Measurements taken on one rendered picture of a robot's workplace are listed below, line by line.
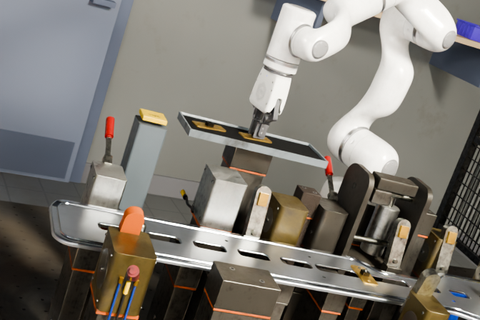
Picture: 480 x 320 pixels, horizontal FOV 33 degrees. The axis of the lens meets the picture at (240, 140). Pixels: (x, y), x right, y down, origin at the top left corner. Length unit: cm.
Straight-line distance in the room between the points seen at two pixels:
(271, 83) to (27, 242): 77
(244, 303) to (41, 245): 81
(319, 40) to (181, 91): 285
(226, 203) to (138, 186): 25
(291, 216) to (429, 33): 64
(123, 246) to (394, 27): 114
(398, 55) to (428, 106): 324
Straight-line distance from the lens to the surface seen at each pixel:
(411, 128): 551
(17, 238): 223
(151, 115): 194
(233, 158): 199
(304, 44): 190
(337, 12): 199
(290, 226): 190
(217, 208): 183
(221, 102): 481
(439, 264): 214
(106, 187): 177
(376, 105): 230
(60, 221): 164
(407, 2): 218
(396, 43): 231
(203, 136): 192
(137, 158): 195
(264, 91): 199
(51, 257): 218
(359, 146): 231
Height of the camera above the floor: 165
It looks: 14 degrees down
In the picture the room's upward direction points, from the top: 19 degrees clockwise
